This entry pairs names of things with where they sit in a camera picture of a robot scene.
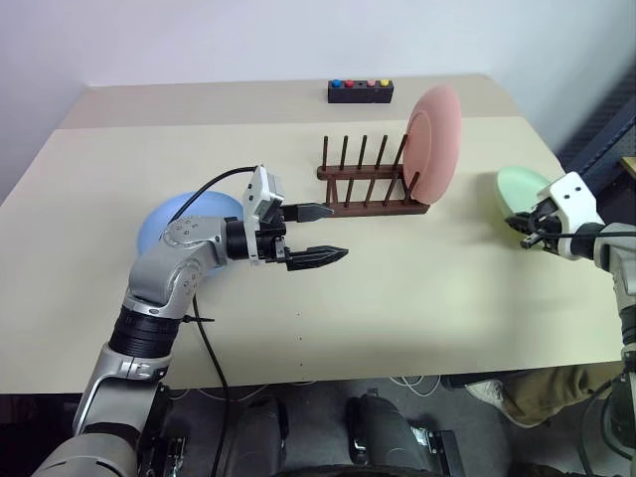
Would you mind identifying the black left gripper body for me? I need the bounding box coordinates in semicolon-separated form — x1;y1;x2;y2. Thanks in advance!
257;206;294;264

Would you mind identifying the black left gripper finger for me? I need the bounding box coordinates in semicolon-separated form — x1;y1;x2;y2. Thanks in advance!
285;245;350;272
285;202;335;224

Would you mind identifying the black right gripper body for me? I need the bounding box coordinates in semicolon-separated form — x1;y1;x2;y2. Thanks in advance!
516;198;572;252

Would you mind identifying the green plate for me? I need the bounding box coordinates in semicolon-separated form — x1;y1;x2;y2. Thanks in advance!
496;166;553;235

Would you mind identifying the brown wooden dish rack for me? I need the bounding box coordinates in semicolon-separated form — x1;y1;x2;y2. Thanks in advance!
316;133;428;219

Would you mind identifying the blue plate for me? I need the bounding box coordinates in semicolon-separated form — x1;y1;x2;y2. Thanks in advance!
137;191;245;279

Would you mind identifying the pink plate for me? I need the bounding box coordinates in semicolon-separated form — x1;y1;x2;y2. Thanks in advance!
400;83;462;205

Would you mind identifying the beige table cover sheet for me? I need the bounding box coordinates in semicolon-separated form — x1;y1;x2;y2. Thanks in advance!
0;114;636;397

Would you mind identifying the dark perforated metal shelf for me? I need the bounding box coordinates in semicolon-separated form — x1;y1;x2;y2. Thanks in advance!
558;64;636;200

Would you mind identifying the black button box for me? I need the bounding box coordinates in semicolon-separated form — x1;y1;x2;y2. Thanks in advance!
327;79;395;104

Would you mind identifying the khaki trouser leg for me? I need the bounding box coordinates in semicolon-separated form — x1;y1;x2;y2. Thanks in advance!
496;365;625;429

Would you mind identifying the white shoe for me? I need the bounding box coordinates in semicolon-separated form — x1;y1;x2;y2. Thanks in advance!
465;380;513;414

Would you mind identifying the dark grey rounded shell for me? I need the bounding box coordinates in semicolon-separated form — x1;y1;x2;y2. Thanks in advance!
346;392;423;477
218;397;289;477

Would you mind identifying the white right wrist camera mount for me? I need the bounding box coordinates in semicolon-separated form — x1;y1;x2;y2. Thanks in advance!
538;171;599;260

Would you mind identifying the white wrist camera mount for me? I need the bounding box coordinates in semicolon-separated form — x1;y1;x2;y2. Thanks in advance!
241;165;287;264
538;171;599;260

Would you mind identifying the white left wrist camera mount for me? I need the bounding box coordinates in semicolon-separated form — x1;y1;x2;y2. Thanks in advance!
241;165;287;264

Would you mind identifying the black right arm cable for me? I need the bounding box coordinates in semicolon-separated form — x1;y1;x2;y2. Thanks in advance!
529;211;636;244

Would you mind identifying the white floor cable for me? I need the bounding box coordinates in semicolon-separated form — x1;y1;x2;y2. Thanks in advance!
390;375;443;398

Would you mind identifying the black metal bracket with screws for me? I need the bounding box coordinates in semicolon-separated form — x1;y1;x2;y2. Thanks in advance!
409;421;458;468

